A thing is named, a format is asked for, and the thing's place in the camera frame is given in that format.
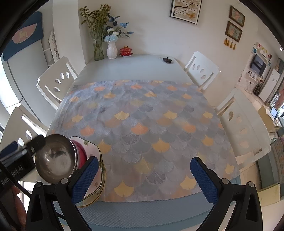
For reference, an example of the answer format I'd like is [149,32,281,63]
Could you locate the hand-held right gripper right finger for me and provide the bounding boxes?
[190,157,263,231]

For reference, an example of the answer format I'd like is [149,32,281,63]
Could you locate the blue wall hanging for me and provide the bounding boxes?
[2,12,43,61]

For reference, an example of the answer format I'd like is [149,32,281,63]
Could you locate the black cable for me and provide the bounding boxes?
[0,160,32,197]

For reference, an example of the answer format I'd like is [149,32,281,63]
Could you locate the beige low cabinet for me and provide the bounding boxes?
[257,104,283,134]

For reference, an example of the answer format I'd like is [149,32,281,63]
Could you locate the television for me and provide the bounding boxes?
[250,54,267,75]

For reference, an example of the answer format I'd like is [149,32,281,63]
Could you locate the patterned cloth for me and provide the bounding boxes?
[269,138,284,185]

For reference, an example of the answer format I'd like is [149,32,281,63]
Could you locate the white dining chair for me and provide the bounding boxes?
[0,104,48,151]
[184,52,221,91]
[216,88,272,171]
[37,56,78,110]

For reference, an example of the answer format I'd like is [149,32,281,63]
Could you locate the leaf pattern tablecloth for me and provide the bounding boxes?
[48,80,241,202]

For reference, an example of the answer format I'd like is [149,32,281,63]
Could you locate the large blossom picture frame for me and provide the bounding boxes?
[170,0,202,24]

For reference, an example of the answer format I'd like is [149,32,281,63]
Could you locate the white cabinet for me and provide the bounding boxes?
[258,69,280,101]

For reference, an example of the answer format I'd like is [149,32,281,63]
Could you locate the white ribbed vase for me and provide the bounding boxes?
[106,42,118,59]

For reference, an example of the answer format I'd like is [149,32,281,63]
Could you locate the small framed picture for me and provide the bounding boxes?
[229,6,245,27]
[225,21,243,42]

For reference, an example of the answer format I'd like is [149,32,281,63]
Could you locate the yellow wall tassels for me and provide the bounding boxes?
[224,38,237,50]

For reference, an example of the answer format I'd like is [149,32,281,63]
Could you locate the red lidded tea cup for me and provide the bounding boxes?
[120,46,133,57]

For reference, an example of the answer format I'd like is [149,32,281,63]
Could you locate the glass vase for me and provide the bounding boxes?
[92,31,105,61]

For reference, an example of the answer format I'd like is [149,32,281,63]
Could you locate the blue white flower bouquet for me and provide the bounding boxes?
[104,15,134,43]

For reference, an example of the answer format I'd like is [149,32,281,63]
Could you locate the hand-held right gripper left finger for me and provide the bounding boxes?
[25,156,99,231]

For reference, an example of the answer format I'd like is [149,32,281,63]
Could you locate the white lattice shelf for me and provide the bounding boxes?
[43,30,60,67]

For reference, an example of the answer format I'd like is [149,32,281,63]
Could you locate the person's left hand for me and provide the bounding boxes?
[10,185,27,225]

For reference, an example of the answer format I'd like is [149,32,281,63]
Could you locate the large square tree plate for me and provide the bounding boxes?
[69,136,107,196]

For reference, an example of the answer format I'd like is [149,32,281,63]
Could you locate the round blue leaf plate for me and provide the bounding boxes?
[77,189,106,208]

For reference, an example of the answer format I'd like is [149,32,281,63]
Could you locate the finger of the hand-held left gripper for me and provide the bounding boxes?
[26,135,46,154]
[0,141,18,159]

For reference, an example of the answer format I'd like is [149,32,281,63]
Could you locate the pink steel bowl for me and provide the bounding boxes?
[34,134,88,185]

